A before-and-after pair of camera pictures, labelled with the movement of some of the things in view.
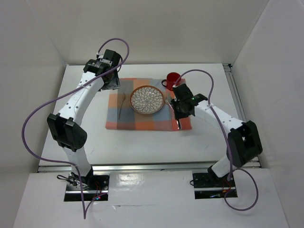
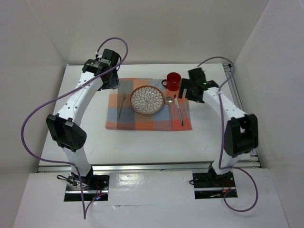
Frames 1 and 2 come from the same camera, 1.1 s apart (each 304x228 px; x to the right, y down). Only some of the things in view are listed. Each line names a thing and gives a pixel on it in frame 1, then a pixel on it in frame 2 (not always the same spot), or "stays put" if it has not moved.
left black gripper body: (112, 83) stays put
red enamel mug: (172, 77) stays put
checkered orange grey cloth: (121, 115) stays put
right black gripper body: (178, 111) to (191, 95)
